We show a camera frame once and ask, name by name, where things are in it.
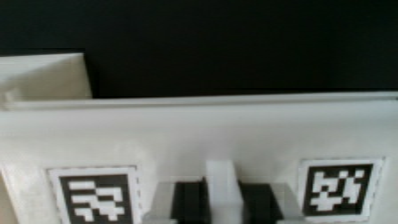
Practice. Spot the white door panel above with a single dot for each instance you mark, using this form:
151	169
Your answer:
96	154
43	77

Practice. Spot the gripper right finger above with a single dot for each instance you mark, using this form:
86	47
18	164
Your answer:
261	211

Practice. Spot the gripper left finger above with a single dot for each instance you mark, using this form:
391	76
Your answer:
190	203

